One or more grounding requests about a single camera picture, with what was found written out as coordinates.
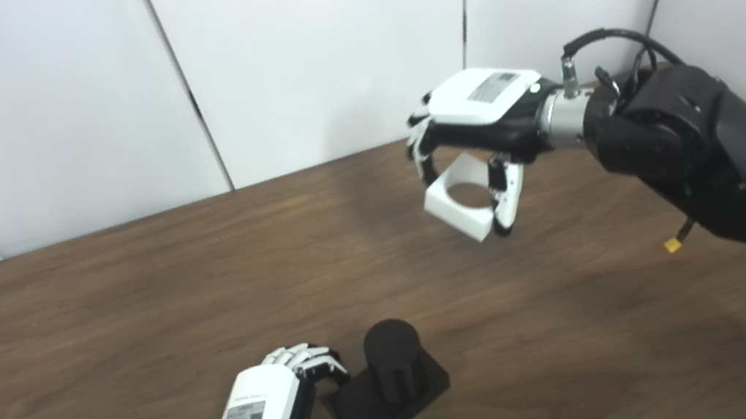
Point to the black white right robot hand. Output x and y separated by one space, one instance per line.
482 101

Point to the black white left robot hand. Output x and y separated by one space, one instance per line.
255 412

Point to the white square piece with hole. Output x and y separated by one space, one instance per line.
451 211

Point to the black peg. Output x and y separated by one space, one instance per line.
394 376

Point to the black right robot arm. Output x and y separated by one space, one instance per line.
711 144

